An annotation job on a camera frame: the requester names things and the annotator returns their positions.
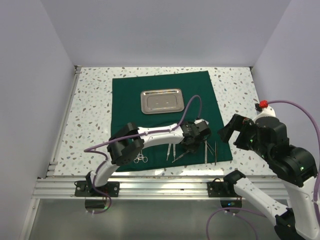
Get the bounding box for broad steel tweezers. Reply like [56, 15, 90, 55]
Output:
[204, 140, 208, 164]

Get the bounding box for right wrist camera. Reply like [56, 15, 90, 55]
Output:
[253, 103, 276, 123]

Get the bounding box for steel forceps with ring handles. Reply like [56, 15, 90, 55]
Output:
[133, 150, 148, 164]

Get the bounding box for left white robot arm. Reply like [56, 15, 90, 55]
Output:
[84, 119, 212, 197]

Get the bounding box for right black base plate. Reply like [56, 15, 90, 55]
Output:
[207, 181, 238, 198]

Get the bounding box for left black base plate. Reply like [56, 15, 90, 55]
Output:
[74, 180, 120, 197]

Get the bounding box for green surgical cloth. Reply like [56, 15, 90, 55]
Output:
[109, 70, 234, 173]

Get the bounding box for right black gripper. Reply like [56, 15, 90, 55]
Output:
[217, 112, 272, 161]

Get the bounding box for purple cable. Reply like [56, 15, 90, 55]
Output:
[84, 95, 202, 215]
[206, 99, 320, 240]

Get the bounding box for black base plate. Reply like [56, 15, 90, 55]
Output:
[207, 181, 238, 198]
[74, 180, 120, 197]

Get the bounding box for stainless steel instrument tray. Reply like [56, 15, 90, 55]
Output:
[140, 88, 185, 115]

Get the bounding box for steel scalpel handle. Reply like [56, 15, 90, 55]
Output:
[173, 144, 176, 158]
[166, 143, 172, 161]

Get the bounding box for pointed steel tweezers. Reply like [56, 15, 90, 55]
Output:
[172, 151, 189, 163]

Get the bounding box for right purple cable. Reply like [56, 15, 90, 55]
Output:
[206, 99, 320, 240]

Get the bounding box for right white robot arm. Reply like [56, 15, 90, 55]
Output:
[218, 114, 320, 240]

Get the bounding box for thin steel tweezers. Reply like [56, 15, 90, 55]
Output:
[207, 141, 215, 156]

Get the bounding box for aluminium rail frame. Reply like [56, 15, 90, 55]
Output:
[20, 66, 290, 240]

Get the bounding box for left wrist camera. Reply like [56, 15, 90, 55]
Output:
[194, 119, 209, 127]

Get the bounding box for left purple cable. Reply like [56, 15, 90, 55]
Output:
[84, 95, 202, 215]

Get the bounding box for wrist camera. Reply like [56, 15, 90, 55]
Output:
[253, 103, 276, 123]
[194, 119, 209, 127]

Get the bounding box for dark steel tweezers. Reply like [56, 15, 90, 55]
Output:
[214, 141, 218, 166]

